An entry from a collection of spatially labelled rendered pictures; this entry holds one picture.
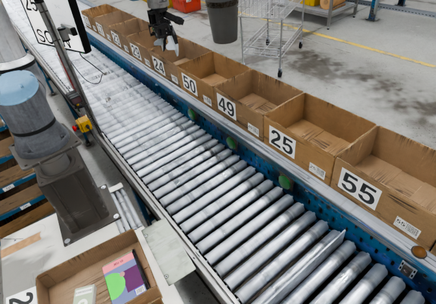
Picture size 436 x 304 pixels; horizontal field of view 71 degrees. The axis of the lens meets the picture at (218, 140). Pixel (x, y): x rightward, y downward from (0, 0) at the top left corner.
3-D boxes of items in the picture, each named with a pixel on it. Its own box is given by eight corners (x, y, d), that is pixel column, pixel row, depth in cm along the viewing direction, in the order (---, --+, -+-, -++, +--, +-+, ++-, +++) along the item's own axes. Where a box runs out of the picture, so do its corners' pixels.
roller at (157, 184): (145, 191, 160) (143, 185, 157) (222, 146, 181) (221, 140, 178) (149, 197, 156) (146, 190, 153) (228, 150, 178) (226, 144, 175)
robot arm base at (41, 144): (25, 166, 107) (11, 143, 101) (12, 145, 119) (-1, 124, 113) (77, 141, 117) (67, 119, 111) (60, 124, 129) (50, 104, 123)
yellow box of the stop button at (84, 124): (76, 129, 192) (72, 120, 188) (89, 124, 196) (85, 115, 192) (84, 140, 183) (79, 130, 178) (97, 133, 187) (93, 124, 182)
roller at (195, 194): (163, 214, 147) (161, 207, 144) (244, 163, 169) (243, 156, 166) (168, 220, 144) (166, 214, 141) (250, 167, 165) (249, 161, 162)
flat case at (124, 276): (115, 312, 107) (113, 310, 106) (102, 269, 121) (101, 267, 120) (150, 291, 112) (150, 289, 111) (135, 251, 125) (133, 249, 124)
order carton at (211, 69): (180, 89, 204) (176, 65, 193) (215, 73, 216) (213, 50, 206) (215, 111, 178) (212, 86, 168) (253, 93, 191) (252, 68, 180)
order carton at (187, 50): (154, 70, 229) (148, 49, 219) (185, 58, 242) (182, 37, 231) (181, 89, 204) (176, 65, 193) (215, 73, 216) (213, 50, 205)
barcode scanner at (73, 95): (76, 114, 170) (68, 97, 165) (71, 109, 179) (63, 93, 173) (87, 109, 173) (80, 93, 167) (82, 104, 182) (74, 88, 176)
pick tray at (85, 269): (47, 288, 119) (34, 276, 112) (139, 240, 131) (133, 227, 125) (55, 363, 99) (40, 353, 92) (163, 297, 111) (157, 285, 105)
